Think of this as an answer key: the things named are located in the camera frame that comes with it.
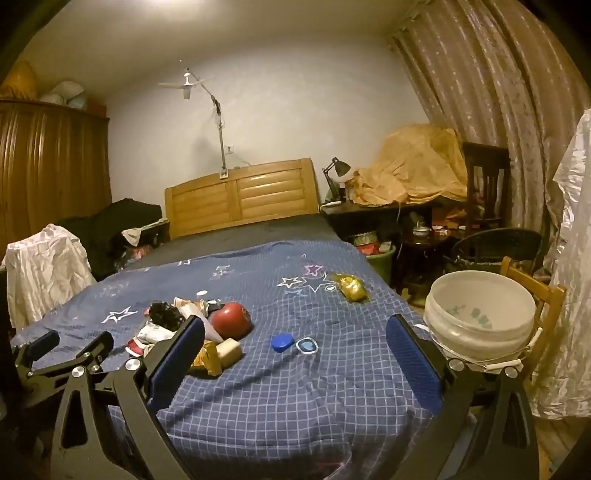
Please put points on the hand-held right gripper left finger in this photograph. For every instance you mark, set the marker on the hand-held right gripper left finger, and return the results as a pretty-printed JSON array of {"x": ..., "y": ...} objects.
[{"x": 175, "y": 364}]

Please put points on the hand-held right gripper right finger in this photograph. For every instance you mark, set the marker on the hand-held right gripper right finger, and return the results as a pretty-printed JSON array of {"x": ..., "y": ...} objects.
[{"x": 411, "y": 364}]

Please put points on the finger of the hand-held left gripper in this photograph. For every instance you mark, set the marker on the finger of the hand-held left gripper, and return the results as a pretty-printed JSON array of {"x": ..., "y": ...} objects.
[
  {"x": 39, "y": 345},
  {"x": 94, "y": 346}
]

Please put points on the red white packet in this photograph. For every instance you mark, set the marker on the red white packet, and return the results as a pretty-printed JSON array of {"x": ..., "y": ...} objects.
[{"x": 138, "y": 346}]

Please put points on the black snack packet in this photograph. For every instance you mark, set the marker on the black snack packet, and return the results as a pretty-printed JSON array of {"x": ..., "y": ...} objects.
[{"x": 164, "y": 314}]

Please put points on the white silver snack packet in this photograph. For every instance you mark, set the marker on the white silver snack packet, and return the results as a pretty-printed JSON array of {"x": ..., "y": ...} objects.
[{"x": 203, "y": 321}]

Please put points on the yellow sponge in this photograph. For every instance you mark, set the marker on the yellow sponge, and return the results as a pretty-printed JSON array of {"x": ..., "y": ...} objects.
[{"x": 230, "y": 353}]

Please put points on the red apple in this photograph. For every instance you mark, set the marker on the red apple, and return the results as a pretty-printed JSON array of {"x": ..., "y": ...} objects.
[{"x": 231, "y": 321}]

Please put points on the white crumpled cloth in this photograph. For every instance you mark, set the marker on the white crumpled cloth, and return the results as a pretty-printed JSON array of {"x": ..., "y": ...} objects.
[{"x": 41, "y": 272}]

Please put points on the gold foil wrapper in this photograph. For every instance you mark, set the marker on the gold foil wrapper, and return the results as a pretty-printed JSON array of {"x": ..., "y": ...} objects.
[{"x": 353, "y": 287}]

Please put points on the green plastic bucket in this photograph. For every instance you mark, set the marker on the green plastic bucket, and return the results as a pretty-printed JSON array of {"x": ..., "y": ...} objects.
[{"x": 383, "y": 265}]

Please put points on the blue bottle cap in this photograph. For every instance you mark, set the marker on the blue bottle cap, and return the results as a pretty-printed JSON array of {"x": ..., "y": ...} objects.
[{"x": 282, "y": 342}]

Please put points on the small white cloth piece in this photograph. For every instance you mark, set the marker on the small white cloth piece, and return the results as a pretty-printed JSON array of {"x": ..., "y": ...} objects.
[{"x": 134, "y": 236}]

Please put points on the blue checked star blanket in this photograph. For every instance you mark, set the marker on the blue checked star blanket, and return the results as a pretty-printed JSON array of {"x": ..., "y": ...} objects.
[{"x": 300, "y": 406}]

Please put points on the dark round stool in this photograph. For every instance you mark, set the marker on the dark round stool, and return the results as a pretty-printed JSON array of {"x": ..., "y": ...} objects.
[{"x": 422, "y": 244}]

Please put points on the black clothes pile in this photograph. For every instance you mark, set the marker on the black clothes pile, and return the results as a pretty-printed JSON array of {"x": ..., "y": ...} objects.
[{"x": 115, "y": 221}]

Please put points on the small white bowl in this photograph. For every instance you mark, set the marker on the small white bowl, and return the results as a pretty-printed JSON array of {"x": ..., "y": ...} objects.
[{"x": 421, "y": 230}]

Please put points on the dark wicker chair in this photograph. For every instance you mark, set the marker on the dark wicker chair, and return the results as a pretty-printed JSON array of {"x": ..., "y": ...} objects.
[{"x": 503, "y": 244}]

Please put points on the light wooden chair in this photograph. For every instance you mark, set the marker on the light wooden chair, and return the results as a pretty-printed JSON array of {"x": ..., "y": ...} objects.
[{"x": 549, "y": 300}]

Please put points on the grey bed sheet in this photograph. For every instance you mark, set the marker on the grey bed sheet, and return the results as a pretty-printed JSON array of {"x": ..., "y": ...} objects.
[{"x": 258, "y": 235}]

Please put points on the dark wooden desk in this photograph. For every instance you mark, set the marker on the dark wooden desk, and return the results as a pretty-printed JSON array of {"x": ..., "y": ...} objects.
[{"x": 369, "y": 213}]

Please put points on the wooden bed headboard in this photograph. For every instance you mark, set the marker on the wooden bed headboard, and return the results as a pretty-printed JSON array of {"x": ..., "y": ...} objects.
[{"x": 240, "y": 203}]

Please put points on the wooden wardrobe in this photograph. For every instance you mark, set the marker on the wooden wardrobe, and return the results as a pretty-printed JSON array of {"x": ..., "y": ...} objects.
[{"x": 55, "y": 161}]

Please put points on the white shiny cover sheet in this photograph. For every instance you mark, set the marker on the white shiny cover sheet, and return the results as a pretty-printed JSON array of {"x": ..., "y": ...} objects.
[{"x": 572, "y": 254}]

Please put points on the black desk lamp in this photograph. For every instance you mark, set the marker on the black desk lamp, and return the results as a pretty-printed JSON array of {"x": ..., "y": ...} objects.
[{"x": 340, "y": 167}]

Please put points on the dark wooden chair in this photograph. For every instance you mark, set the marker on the dark wooden chair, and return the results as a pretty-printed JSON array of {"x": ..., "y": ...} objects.
[{"x": 485, "y": 166}]

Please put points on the red storage box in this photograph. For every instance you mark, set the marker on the red storage box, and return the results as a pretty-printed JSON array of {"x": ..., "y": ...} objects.
[{"x": 97, "y": 107}]

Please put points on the white bags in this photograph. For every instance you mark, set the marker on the white bags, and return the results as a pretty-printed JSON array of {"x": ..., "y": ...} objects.
[{"x": 62, "y": 94}]

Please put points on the yellow bag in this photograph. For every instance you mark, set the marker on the yellow bag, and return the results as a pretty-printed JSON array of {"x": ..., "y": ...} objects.
[{"x": 21, "y": 81}]

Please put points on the patterned beige curtain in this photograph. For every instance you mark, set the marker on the patterned beige curtain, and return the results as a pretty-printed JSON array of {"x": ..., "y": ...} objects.
[{"x": 485, "y": 92}]

